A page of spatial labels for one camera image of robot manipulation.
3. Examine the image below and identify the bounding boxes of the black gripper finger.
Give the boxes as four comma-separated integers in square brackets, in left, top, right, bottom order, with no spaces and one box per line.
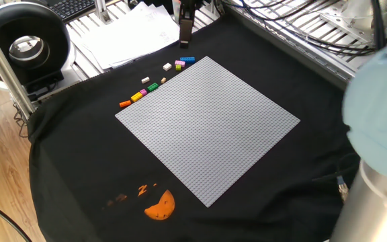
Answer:
[179,0,195,48]

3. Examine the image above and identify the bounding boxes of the clear cup of Lego pieces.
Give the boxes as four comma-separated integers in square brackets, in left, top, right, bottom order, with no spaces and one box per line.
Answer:
[171,0,181,21]

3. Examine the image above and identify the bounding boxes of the grey Lego baseplate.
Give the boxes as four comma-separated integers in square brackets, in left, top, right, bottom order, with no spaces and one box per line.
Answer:
[114,56,301,208]

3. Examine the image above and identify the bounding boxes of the white printed paper sheets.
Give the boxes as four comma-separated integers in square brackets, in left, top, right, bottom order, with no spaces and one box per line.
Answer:
[69,1,181,70]

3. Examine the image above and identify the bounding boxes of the black computer keyboard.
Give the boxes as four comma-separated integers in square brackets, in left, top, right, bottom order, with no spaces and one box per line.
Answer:
[47,0,97,22]

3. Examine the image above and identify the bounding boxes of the black cloth with orange print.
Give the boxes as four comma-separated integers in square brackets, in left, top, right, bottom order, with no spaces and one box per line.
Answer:
[27,15,362,242]

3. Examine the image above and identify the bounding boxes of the aluminium frame post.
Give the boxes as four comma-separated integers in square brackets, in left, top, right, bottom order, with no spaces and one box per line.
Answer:
[0,13,36,120]
[94,0,112,24]

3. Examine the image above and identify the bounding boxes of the black cable bundle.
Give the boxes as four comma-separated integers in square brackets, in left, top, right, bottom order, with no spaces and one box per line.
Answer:
[213,0,387,56]

